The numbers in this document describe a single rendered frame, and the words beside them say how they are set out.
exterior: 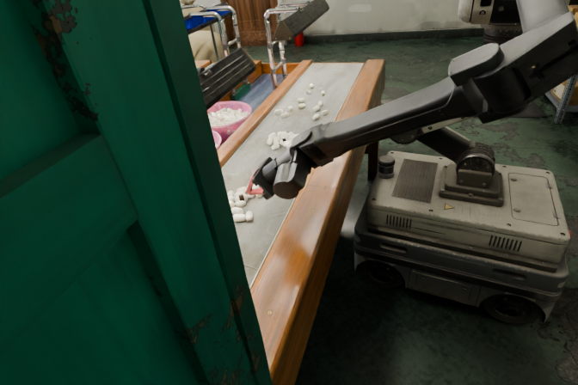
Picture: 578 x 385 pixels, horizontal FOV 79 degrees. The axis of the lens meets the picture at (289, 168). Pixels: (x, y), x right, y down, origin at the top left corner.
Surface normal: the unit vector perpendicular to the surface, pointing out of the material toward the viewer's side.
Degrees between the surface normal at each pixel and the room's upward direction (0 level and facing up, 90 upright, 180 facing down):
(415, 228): 90
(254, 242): 0
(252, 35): 90
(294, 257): 0
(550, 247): 90
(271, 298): 0
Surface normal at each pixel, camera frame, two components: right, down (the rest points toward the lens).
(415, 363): -0.10, -0.84
